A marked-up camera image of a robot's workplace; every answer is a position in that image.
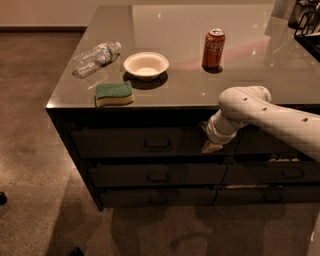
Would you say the red cola can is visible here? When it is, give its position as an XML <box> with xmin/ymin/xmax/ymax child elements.
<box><xmin>202</xmin><ymin>28</ymin><xmax>226</xmax><ymax>69</ymax></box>

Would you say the green yellow sponge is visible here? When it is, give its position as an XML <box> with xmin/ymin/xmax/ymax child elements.
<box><xmin>95</xmin><ymin>81</ymin><xmax>134</xmax><ymax>107</ymax></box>

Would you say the black object on floor left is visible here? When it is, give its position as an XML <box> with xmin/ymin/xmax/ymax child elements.
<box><xmin>0</xmin><ymin>191</ymin><xmax>7</xmax><ymax>205</ymax></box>

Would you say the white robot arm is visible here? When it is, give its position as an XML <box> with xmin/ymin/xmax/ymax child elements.
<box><xmin>200</xmin><ymin>86</ymin><xmax>320</xmax><ymax>162</ymax></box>

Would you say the black wire rack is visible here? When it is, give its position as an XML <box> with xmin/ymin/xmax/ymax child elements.
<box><xmin>288</xmin><ymin>0</ymin><xmax>320</xmax><ymax>62</ymax></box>

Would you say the dark drawer cabinet counter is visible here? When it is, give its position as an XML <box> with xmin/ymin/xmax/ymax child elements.
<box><xmin>47</xmin><ymin>1</ymin><xmax>320</xmax><ymax>208</ymax></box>

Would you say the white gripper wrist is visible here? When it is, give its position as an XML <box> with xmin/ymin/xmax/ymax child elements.
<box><xmin>199</xmin><ymin>110</ymin><xmax>247</xmax><ymax>154</ymax></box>

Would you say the dark drawer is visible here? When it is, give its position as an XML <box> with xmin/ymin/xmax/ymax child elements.
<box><xmin>223</xmin><ymin>161</ymin><xmax>320</xmax><ymax>185</ymax></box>
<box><xmin>88</xmin><ymin>163</ymin><xmax>227</xmax><ymax>187</ymax></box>
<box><xmin>236</xmin><ymin>126</ymin><xmax>295</xmax><ymax>154</ymax></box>
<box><xmin>100</xmin><ymin>188</ymin><xmax>216</xmax><ymax>208</ymax></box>
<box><xmin>214</xmin><ymin>186</ymin><xmax>320</xmax><ymax>205</ymax></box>
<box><xmin>70</xmin><ymin>125</ymin><xmax>244</xmax><ymax>159</ymax></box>

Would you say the white paper bowl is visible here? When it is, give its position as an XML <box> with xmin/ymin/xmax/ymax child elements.
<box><xmin>124</xmin><ymin>52</ymin><xmax>169</xmax><ymax>81</ymax></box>

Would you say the black object on floor bottom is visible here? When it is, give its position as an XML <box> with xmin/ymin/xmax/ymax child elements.
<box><xmin>69</xmin><ymin>247</ymin><xmax>84</xmax><ymax>256</ymax></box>

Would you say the black object on floor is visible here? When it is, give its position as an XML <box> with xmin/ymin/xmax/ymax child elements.
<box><xmin>69</xmin><ymin>247</ymin><xmax>84</xmax><ymax>256</ymax></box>
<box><xmin>0</xmin><ymin>191</ymin><xmax>7</xmax><ymax>205</ymax></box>

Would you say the clear plastic water bottle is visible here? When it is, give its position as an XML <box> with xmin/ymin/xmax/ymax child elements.
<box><xmin>72</xmin><ymin>42</ymin><xmax>122</xmax><ymax>78</ymax></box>

